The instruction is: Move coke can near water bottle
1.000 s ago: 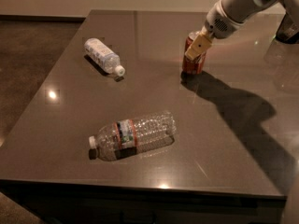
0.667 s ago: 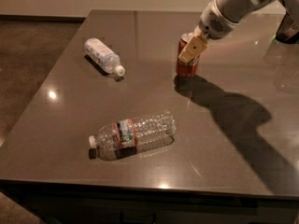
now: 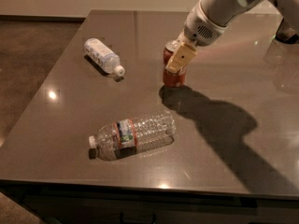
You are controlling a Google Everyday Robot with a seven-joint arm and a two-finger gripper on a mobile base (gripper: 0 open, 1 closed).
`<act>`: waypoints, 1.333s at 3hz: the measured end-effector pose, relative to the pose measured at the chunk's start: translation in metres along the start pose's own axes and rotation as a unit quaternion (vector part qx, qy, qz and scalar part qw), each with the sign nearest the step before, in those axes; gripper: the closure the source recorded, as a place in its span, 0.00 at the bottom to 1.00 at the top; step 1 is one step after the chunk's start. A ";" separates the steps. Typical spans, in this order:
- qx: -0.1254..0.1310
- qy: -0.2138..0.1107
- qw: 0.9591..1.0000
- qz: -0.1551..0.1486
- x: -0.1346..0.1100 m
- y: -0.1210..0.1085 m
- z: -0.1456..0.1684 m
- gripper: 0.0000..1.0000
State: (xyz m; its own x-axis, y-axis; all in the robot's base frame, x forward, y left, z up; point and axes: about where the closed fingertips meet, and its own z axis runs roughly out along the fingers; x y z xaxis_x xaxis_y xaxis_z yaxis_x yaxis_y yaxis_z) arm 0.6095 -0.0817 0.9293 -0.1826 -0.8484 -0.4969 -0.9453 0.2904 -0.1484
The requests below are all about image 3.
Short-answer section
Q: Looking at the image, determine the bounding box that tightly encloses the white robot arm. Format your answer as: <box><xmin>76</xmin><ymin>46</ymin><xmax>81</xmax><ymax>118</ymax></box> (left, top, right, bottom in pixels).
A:
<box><xmin>165</xmin><ymin>0</ymin><xmax>299</xmax><ymax>73</ymax></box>

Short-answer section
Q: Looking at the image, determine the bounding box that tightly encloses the clear empty plastic bottle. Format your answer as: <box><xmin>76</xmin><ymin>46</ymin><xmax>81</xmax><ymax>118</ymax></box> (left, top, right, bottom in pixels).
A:
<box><xmin>89</xmin><ymin>111</ymin><xmax>176</xmax><ymax>161</ymax></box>

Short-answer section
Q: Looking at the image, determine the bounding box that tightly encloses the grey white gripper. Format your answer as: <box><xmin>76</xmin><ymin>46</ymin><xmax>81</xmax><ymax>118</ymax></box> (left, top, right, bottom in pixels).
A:
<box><xmin>165</xmin><ymin>0</ymin><xmax>227</xmax><ymax>74</ymax></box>

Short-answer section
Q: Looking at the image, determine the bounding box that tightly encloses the red coke can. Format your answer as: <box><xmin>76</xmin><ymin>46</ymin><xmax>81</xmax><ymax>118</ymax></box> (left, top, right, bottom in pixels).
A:
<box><xmin>163</xmin><ymin>40</ymin><xmax>186</xmax><ymax>88</ymax></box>

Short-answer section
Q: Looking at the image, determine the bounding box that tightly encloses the white labelled water bottle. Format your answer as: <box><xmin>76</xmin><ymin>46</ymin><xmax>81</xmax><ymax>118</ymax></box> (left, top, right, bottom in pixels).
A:
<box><xmin>84</xmin><ymin>38</ymin><xmax>125</xmax><ymax>77</ymax></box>

